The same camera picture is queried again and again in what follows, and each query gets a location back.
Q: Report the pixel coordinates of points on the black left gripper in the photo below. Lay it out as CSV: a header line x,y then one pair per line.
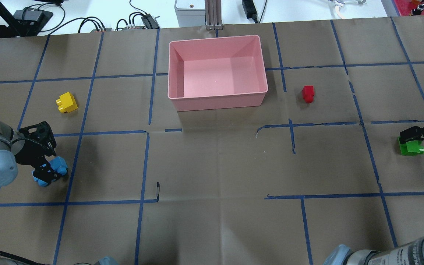
x,y
27,153

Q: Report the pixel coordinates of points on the green toy block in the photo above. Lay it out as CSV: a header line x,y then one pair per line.
x,y
410,148

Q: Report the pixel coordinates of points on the blue toy block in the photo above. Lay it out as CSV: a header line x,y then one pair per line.
x,y
51,172

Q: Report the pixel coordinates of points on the yellow toy block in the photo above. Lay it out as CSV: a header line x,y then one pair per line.
x,y
66,103

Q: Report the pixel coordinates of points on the red toy block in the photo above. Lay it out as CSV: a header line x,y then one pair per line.
x,y
308,93

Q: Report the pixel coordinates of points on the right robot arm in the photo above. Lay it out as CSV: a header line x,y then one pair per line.
x,y
408,254

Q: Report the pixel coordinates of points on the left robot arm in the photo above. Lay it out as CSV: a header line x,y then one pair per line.
x,y
8,164

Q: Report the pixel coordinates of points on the pink plastic box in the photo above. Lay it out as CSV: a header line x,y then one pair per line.
x,y
216,73

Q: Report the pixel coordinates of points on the black power adapter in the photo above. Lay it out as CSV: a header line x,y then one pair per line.
x,y
249,9

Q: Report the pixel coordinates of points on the aluminium frame post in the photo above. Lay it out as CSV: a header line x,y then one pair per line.
x,y
213,15

